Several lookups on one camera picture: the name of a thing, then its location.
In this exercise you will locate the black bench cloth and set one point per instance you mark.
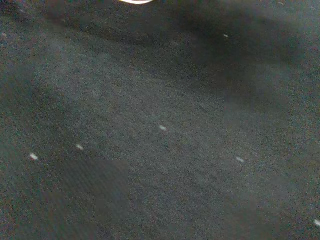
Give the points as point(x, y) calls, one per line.
point(160, 140)

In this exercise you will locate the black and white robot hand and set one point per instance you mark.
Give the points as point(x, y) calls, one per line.
point(136, 1)

